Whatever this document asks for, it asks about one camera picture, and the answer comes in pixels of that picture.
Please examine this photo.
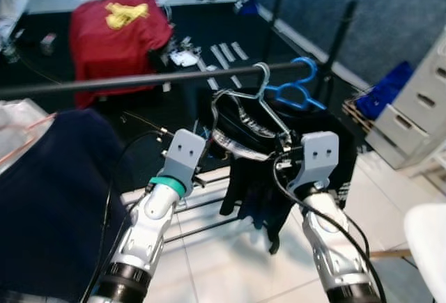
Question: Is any metal clothes rail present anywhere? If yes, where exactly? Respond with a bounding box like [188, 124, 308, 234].
[0, 61, 318, 100]

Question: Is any black rack upright pole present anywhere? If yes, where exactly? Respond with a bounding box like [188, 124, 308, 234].
[326, 0, 360, 102]

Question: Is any silver wire hanger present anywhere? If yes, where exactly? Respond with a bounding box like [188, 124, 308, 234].
[211, 63, 293, 152]

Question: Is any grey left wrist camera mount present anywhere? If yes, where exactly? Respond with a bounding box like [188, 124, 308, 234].
[164, 129, 208, 182]

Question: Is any grey drawer cabinet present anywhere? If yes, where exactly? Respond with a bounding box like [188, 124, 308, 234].
[365, 30, 446, 171]

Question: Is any red shirt with yellow print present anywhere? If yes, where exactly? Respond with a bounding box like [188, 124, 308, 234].
[68, 0, 175, 109]

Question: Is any white moulded chair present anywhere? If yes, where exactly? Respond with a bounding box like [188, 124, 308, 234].
[369, 203, 446, 303]

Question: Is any white plastic device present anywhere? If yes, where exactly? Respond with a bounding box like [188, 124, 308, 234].
[169, 47, 204, 68]

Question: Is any navy shirt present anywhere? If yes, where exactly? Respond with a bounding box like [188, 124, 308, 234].
[0, 108, 138, 302]

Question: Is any black garment with lettered band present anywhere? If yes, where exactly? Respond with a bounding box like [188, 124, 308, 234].
[199, 87, 307, 255]

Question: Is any blue cloth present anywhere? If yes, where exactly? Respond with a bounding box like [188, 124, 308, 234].
[354, 61, 417, 121]

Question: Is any blue hanger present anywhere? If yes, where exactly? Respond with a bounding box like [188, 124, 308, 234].
[263, 57, 327, 111]

